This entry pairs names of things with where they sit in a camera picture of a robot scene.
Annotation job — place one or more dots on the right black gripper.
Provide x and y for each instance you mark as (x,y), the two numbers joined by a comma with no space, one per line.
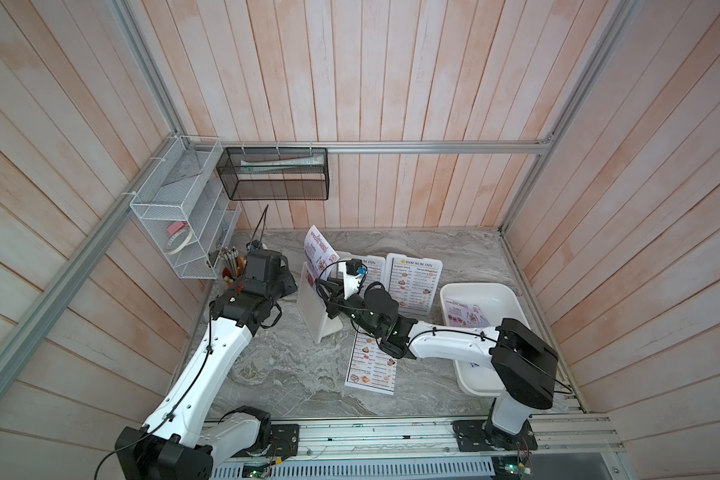
(338,304)

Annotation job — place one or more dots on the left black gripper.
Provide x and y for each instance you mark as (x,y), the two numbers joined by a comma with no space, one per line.
(289,284)

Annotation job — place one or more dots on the old dim sum menu sheet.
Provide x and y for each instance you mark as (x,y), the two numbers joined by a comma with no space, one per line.
(369,368)

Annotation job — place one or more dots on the pink new menu sheet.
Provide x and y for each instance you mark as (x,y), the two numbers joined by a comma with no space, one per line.
(320,257)

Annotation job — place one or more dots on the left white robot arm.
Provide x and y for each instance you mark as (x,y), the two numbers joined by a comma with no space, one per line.
(174,442)

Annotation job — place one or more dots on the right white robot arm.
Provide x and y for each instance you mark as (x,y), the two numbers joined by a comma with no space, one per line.
(525,364)

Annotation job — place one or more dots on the pink menu sheet in tray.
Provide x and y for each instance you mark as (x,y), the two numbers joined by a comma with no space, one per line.
(460,314)

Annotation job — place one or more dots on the red pencil cup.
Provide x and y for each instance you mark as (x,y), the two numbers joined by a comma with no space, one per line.
(234,264)

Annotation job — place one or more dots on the white tape roll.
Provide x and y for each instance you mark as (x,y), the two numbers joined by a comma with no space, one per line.
(178,241)

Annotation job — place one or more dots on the white plastic tray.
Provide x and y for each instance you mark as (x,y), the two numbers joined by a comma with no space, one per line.
(497,302)

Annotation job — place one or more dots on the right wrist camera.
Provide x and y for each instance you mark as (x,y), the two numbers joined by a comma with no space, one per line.
(353,272)

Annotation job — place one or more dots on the white wire wall shelf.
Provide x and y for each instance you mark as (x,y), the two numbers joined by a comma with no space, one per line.
(182,188)

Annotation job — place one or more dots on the black mesh wall basket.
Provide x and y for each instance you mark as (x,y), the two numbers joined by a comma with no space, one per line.
(275,173)

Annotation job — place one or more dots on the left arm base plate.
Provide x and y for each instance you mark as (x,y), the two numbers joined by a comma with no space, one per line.
(281,443)

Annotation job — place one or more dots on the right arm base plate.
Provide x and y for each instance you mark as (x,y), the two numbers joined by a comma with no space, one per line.
(482,435)

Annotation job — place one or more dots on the aluminium rail base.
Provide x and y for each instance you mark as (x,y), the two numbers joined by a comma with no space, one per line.
(418,437)

